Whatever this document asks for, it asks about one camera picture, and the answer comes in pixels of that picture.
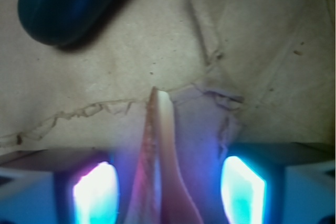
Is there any crumpled brown paper bag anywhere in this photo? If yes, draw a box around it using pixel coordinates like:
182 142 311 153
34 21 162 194
1 0 335 153

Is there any dark green oval case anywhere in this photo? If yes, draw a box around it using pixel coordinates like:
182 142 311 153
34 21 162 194
17 0 122 47

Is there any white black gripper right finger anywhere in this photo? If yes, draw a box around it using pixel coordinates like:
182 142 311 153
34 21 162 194
220 142 335 223

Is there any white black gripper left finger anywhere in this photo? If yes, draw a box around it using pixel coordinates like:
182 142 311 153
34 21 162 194
1 148 120 223

